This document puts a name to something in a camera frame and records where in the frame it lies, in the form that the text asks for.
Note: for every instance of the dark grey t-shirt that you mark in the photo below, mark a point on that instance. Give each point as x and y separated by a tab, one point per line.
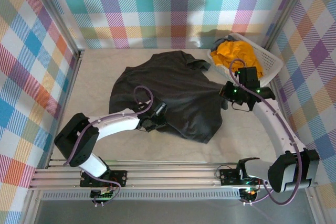
178	98

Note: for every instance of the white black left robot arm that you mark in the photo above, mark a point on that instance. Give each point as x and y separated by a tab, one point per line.
118	123

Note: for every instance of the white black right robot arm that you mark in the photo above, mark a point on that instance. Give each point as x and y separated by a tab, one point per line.
273	127

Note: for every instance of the thin metal rod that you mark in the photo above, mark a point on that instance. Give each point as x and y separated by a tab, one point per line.
162	161

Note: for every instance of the yellow t-shirt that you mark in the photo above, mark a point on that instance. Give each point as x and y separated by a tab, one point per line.
236	51

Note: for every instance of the blue-grey t-shirt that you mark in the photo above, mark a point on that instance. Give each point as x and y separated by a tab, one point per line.
219	43

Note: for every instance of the white plastic laundry basket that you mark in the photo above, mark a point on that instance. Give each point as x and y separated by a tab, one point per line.
270	61

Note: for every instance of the grey metal base panel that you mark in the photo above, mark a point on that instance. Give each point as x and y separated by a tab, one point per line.
170	212

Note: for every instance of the aluminium frame rail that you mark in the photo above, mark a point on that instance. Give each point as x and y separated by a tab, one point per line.
170	175

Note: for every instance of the aluminium frame post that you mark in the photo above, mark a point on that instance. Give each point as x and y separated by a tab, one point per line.
286	11
55	14

